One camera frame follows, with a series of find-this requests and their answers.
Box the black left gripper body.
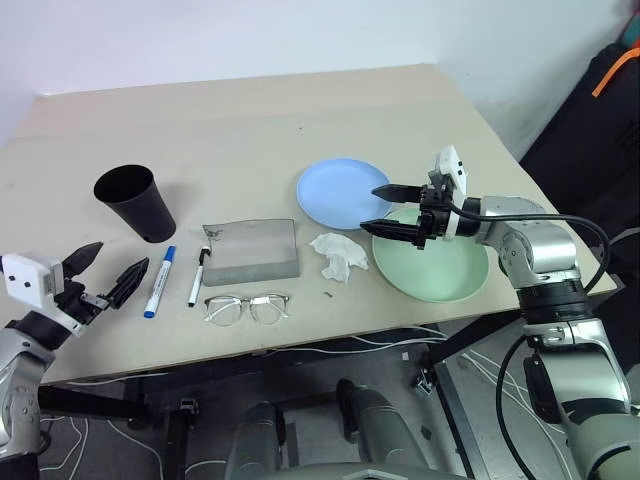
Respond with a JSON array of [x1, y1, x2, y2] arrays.
[[53, 277, 114, 329]]

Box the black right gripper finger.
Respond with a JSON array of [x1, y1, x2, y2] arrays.
[[360, 218, 421, 243], [370, 183, 426, 204]]

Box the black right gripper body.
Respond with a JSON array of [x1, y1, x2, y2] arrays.
[[415, 172, 459, 249]]

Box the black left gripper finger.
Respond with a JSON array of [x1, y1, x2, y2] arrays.
[[105, 257, 151, 309], [64, 241, 105, 277]]

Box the blue whiteboard marker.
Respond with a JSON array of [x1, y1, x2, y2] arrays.
[[143, 244, 178, 320]]

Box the light green plate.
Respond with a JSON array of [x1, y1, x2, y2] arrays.
[[371, 206, 491, 303]]

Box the white tissue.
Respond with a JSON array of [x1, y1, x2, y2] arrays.
[[308, 232, 372, 285]]

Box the white marker with black cap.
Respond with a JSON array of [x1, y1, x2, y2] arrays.
[[187, 246, 212, 308]]

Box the clear frame eyeglasses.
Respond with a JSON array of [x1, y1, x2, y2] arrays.
[[203, 293, 292, 328]]

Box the grey glasses case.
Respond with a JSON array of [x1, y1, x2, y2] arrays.
[[201, 217, 302, 288]]

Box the light blue plate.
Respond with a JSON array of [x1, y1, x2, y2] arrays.
[[295, 157, 393, 232]]

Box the black plastic cup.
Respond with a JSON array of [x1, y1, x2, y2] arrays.
[[93, 164, 177, 245]]

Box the black bag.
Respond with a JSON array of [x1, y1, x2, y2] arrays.
[[518, 42, 640, 236]]

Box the grey rounded shape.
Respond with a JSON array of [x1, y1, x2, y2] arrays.
[[226, 399, 290, 474], [335, 378, 427, 472]]

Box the teal object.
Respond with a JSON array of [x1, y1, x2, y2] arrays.
[[621, 18, 640, 52]]

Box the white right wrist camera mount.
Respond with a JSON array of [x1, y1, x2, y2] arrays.
[[432, 145, 470, 241]]

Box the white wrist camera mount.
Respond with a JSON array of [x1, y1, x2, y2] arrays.
[[432, 145, 470, 241], [0, 253, 84, 337]]

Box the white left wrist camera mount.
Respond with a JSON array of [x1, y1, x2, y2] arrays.
[[0, 253, 84, 337]]

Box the white cable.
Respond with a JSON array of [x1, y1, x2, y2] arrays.
[[452, 347, 576, 454], [267, 326, 451, 357], [63, 371, 171, 387]]

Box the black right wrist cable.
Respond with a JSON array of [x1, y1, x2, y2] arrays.
[[446, 201, 613, 294]]

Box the silver metal bracket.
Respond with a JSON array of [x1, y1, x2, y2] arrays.
[[411, 367, 437, 397]]

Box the black right elbow cable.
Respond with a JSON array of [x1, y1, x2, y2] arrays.
[[494, 333, 532, 480]]

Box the orange strap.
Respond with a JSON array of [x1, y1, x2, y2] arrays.
[[591, 47, 632, 98]]

